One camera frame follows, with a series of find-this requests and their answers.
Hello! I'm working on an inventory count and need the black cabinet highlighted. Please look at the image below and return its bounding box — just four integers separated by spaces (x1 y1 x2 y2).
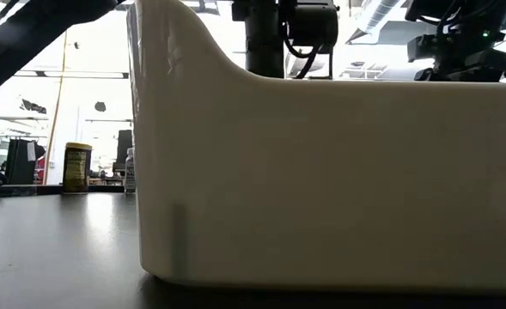
3 137 47 186

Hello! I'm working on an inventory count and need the yellow-lid brown spice jar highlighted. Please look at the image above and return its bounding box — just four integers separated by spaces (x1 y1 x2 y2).
61 142 94 196

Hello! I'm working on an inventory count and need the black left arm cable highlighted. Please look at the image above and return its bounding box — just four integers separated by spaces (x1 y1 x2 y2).
281 21 335 81

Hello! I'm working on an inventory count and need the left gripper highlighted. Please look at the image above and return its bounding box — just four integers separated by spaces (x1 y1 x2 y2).
231 0 286 81

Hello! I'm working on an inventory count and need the black table frame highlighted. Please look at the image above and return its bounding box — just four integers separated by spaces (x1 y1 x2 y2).
0 184 127 197

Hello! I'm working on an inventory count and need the white plastic bin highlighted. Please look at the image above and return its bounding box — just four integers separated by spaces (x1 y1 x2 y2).
125 0 506 297

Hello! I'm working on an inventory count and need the white-lid seasoning jar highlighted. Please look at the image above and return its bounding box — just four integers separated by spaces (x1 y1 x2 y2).
124 148 137 195

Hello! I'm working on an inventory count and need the grey ceiling duct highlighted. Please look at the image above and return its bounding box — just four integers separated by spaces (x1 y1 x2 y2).
345 0 408 45

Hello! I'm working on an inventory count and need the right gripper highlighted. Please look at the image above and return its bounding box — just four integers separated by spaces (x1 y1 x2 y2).
407 25 506 82

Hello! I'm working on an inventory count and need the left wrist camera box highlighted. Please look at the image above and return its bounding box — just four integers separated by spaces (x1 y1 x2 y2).
290 0 339 49

